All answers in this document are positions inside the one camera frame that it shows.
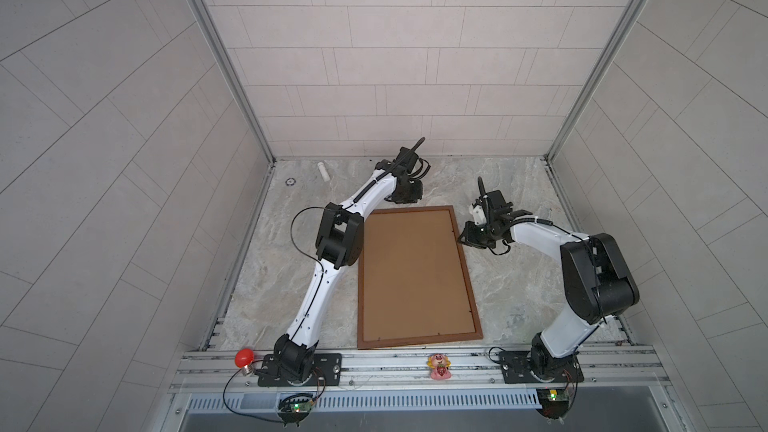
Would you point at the white vented cable duct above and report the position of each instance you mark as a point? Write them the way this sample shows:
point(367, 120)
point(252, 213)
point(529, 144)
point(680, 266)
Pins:
point(374, 401)

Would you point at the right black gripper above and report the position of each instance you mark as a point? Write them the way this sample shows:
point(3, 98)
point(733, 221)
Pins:
point(468, 237)

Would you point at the aluminium front rail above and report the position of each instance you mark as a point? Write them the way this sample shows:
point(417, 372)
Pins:
point(406, 368)

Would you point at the white cylinder tube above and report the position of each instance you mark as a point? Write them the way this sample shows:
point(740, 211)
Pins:
point(323, 172)

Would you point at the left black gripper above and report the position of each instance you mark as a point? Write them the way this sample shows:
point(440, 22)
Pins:
point(416, 195)

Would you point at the red emergency stop button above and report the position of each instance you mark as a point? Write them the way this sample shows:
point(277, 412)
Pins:
point(245, 360)

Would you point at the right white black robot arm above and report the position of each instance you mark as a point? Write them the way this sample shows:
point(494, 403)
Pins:
point(596, 278)

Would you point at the right green circuit board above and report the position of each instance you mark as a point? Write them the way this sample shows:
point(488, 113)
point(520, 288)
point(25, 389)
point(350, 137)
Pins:
point(555, 403)

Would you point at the green circuit board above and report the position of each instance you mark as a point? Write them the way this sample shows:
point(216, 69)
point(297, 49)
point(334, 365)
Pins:
point(555, 403)
point(295, 408)

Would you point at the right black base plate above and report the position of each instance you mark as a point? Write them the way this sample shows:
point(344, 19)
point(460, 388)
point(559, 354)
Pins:
point(516, 366)

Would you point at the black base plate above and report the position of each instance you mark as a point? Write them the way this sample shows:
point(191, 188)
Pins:
point(516, 366)
point(324, 365)

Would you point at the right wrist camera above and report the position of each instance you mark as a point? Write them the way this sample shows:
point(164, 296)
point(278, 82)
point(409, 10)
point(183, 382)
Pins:
point(478, 214)

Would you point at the pink toy figure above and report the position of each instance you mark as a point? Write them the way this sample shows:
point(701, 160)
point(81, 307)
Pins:
point(439, 366)

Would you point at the left green circuit board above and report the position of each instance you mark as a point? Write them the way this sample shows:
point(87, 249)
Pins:
point(295, 408)

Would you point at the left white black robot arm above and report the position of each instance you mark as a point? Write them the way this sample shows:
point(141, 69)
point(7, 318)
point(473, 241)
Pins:
point(339, 243)

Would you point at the brown wooden picture frame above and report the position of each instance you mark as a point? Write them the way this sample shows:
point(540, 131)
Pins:
point(474, 312)

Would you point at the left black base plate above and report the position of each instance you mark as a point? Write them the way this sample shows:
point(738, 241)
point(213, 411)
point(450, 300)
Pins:
point(324, 365)

